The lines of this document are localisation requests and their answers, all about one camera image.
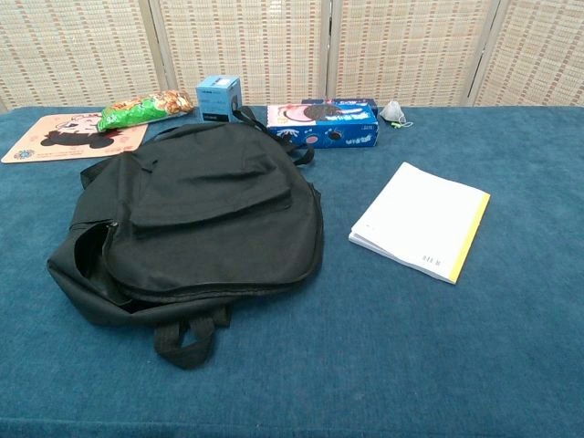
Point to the black fabric backpack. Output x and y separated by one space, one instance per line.
205 219

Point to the white yellow-edged notebook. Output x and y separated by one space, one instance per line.
422 219

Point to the blue cookie box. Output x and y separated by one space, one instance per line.
324 128

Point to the light blue small box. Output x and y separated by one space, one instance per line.
218 98

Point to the white tea bag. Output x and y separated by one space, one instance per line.
392 111

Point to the woven folding screen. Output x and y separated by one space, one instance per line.
292 50

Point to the green snack bag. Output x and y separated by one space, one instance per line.
141 108

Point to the cartoon printed mouse pad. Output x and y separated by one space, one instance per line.
55 141

